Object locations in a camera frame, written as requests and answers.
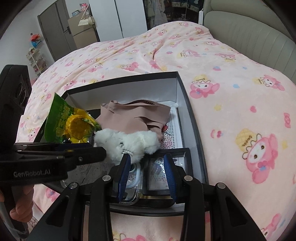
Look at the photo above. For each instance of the small black square frame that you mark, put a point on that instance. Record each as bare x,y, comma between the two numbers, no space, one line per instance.
157,171

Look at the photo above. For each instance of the green sweet corn snack bag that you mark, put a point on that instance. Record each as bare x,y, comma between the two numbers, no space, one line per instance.
66,124

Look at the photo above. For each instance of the white plush toy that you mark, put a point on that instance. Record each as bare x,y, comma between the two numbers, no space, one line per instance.
116,144

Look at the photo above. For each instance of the beige garment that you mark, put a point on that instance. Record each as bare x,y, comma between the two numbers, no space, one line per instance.
138,115

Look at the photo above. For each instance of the white wardrobe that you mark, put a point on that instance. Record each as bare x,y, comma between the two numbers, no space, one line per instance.
117,19

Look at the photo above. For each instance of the brown cabinet with bag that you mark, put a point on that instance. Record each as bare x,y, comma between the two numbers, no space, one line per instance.
83,30

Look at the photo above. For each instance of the grey door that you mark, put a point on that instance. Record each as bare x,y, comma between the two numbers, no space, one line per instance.
56,31

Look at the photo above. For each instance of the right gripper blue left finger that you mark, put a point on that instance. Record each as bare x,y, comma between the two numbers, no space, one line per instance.
123,172

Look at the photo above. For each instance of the dark open clothes closet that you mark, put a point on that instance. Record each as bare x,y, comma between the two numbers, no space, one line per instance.
158,12

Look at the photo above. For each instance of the small shelf with toys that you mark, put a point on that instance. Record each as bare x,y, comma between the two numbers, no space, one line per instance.
34,56

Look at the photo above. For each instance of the pink cartoon print blanket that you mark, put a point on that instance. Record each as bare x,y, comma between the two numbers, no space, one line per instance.
242,95

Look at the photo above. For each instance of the cartoon bead art board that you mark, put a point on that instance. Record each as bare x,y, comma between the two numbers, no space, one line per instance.
172,136

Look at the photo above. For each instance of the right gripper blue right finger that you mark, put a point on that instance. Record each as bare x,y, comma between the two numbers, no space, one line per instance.
171,173

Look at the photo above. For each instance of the grey upholstered headboard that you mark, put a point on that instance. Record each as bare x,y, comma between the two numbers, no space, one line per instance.
253,29

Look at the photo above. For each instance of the clear cartoon phone case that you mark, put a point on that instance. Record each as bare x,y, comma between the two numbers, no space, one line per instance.
133,187

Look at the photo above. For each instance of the person's left hand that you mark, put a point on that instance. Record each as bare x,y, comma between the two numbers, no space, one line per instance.
23,212

